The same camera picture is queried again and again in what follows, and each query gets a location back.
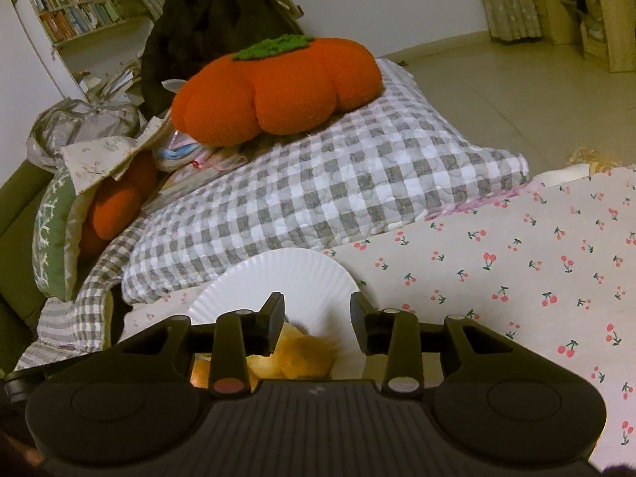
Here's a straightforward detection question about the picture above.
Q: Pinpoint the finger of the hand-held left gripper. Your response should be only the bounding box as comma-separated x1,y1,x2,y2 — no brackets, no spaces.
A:
2,358,65,405

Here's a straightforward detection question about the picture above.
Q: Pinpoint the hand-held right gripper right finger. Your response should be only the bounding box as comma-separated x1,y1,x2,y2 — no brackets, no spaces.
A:
350,292,518,398

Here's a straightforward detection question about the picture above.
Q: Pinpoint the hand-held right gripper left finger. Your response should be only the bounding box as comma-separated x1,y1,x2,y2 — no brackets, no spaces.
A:
119,292,286,399

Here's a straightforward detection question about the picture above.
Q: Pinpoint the white paper plate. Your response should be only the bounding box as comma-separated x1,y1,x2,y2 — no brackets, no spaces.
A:
189,250,366,378

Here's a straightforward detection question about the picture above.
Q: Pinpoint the yellow round fruit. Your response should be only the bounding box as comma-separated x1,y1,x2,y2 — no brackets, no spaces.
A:
247,323,335,378

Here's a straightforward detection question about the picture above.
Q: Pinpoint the grey checked blanket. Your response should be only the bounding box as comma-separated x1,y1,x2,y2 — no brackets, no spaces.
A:
15,219,165,373

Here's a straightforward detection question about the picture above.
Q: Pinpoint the grey checked pillow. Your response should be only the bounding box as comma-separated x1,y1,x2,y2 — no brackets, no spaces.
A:
122,57,530,304

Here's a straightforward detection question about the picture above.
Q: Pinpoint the cherry print cloth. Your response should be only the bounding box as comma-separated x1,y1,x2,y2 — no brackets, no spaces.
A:
122,166,636,473

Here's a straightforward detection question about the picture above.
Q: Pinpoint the green printed pillow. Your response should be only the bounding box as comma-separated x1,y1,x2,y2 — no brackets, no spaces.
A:
32,166,95,301

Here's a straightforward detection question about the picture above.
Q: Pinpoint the green sofa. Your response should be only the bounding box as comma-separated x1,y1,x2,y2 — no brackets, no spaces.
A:
0,159,55,378

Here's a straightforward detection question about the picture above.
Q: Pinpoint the pile of pastel clothes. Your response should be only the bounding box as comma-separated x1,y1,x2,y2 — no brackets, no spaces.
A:
144,126,249,209

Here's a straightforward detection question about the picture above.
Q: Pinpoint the orange pumpkin cushion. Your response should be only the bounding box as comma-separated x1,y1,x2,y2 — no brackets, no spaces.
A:
79,151,162,259
170,34,383,147

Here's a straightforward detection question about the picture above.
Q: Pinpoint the floral cloth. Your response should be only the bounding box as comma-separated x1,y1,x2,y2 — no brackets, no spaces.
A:
62,119,172,194

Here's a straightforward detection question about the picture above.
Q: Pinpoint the grey plastic bag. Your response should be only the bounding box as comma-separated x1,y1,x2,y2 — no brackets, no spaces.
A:
27,98,145,170

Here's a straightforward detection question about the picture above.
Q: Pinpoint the black jacket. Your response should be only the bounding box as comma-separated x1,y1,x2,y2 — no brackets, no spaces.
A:
140,0,304,115

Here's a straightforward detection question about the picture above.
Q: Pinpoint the white bookshelf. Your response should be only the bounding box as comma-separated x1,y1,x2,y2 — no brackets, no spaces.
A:
10,0,150,100

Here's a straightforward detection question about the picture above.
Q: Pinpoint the row of books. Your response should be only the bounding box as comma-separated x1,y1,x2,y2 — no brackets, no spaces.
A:
25,0,125,43

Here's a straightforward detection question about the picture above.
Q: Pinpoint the wooden shelf unit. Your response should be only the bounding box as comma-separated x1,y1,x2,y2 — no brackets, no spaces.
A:
539,0,636,73

